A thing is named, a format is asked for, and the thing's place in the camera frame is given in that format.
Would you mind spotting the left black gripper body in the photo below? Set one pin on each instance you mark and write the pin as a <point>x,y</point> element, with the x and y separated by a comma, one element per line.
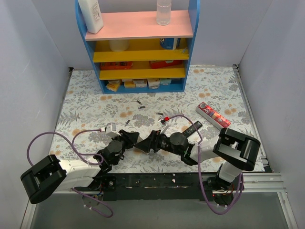
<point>124,139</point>

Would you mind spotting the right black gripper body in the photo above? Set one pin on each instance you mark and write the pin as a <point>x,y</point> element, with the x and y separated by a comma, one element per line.
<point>154,141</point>

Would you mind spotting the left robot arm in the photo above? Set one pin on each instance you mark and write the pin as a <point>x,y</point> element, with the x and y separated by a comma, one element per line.
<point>52,174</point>

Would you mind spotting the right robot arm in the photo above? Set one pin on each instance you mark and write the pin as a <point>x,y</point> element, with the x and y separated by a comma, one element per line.
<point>239,152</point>

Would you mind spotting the black TV remote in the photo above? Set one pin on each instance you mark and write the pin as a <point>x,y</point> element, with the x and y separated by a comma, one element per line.
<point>192,129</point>

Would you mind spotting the yellow white small box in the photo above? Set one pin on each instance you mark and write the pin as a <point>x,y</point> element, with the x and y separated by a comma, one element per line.
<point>129,84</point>

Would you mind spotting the yellow red small box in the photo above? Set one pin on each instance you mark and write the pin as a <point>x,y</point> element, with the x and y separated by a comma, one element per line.
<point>113,85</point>

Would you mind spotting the white orange small carton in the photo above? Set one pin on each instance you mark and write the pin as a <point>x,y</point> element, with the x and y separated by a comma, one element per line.
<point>153,83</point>

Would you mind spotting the teal white small box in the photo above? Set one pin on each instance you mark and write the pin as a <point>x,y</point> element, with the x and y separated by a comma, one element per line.
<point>165,81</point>

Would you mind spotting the red toothpaste box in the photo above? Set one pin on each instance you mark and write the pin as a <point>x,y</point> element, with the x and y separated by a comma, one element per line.
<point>212,116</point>

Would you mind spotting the floral patterned table mat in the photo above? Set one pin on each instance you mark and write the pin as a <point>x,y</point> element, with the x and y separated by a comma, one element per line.
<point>86,109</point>

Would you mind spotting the orange box left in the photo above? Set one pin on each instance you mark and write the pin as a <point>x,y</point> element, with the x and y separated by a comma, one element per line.
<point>116,65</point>

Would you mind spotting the red orange box right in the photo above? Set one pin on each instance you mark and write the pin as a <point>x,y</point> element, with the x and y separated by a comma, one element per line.
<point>164,63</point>

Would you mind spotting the blue wooden shelf unit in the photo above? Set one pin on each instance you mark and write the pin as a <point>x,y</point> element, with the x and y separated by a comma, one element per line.
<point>143,33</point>

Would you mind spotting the white cylindrical container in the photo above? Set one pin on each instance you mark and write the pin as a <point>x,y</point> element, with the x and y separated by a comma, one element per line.
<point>118,45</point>

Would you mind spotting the blue white round container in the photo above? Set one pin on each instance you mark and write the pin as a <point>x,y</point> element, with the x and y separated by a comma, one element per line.
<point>170,43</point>

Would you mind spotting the clear plastic water bottle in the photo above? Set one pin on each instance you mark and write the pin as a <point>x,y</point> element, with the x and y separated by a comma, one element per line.
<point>163,11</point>

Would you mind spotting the white plastic bottle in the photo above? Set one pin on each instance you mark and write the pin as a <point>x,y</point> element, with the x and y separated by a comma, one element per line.
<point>92,15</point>

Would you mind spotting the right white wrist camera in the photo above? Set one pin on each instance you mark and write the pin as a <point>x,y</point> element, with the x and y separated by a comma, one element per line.
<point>164,125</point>

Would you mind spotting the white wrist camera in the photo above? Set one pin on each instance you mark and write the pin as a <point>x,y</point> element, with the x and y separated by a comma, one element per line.
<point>110,130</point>
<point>164,125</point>

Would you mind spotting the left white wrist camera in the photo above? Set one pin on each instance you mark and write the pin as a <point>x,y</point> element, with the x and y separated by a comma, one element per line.
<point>110,130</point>

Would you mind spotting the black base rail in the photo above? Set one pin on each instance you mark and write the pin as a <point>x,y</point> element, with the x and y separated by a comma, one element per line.
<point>154,186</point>

